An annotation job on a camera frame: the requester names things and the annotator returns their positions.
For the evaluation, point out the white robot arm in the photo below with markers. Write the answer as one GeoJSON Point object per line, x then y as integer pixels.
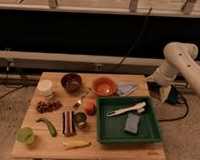
{"type": "Point", "coordinates": [179, 58]}

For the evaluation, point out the wooden table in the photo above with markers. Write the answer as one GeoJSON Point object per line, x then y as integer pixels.
{"type": "Point", "coordinates": [47, 147]}

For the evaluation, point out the metal fork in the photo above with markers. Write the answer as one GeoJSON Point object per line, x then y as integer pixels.
{"type": "Point", "coordinates": [79, 101]}

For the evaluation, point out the dark purple bowl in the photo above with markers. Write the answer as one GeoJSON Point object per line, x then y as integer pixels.
{"type": "Point", "coordinates": [71, 82]}

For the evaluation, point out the grey blue sponge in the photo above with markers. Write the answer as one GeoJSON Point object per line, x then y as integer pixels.
{"type": "Point", "coordinates": [132, 123]}

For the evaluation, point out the white lidded cup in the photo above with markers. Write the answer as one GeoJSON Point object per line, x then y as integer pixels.
{"type": "Point", "coordinates": [45, 87]}

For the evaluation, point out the green chili pepper toy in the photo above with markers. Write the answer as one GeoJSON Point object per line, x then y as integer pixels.
{"type": "Point", "coordinates": [52, 130]}

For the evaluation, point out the orange bowl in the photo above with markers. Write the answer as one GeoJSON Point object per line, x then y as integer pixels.
{"type": "Point", "coordinates": [104, 86]}

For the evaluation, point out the small metal cup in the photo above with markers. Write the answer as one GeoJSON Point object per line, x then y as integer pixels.
{"type": "Point", "coordinates": [80, 119]}

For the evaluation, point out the black robot base box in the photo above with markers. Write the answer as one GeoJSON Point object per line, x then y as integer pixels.
{"type": "Point", "coordinates": [167, 94]}

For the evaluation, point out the light blue towel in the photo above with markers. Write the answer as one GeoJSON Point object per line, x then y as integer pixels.
{"type": "Point", "coordinates": [125, 89]}

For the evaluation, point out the light green cup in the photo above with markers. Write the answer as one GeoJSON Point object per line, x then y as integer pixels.
{"type": "Point", "coordinates": [25, 135]}

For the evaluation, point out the yellow banana toy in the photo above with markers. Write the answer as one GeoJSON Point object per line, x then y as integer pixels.
{"type": "Point", "coordinates": [76, 144]}

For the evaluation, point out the green plastic tray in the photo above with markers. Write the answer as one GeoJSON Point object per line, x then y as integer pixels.
{"type": "Point", "coordinates": [111, 129]}

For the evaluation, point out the bunch of red grapes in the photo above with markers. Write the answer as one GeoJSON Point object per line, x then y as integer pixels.
{"type": "Point", "coordinates": [43, 107]}

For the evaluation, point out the orange tomato toy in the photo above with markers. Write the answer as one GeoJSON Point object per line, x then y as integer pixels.
{"type": "Point", "coordinates": [89, 108]}

